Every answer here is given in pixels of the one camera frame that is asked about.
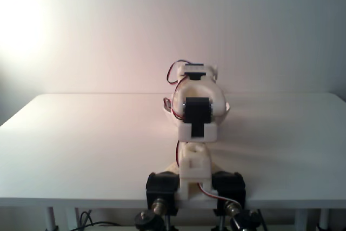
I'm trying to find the white bowl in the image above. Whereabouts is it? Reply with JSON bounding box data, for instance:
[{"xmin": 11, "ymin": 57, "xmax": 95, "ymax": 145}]
[{"xmin": 162, "ymin": 100, "xmax": 232, "ymax": 128}]

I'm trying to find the black table clamp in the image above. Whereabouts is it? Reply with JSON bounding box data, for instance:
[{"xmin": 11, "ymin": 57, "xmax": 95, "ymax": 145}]
[
  {"xmin": 211, "ymin": 170, "xmax": 247, "ymax": 217},
  {"xmin": 145, "ymin": 170, "xmax": 181, "ymax": 217}
]

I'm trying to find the white table leg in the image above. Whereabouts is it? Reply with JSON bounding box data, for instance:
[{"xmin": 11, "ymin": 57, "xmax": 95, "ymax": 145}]
[
  {"xmin": 45, "ymin": 207, "xmax": 59, "ymax": 231},
  {"xmin": 294, "ymin": 209, "xmax": 310, "ymax": 231}
]

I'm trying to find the black cable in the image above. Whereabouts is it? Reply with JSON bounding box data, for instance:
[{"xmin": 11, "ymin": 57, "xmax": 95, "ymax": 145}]
[{"xmin": 77, "ymin": 210, "xmax": 122, "ymax": 229}]

